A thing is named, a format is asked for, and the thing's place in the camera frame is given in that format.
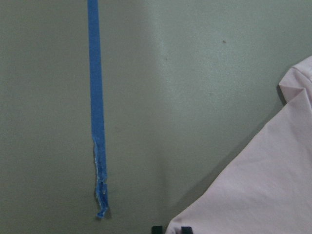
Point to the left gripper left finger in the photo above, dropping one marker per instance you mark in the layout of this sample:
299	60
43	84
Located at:
157	230

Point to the pink Snoopy t-shirt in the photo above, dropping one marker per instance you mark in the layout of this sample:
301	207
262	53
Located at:
267	188

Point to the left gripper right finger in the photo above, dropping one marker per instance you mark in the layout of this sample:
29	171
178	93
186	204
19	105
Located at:
186	230

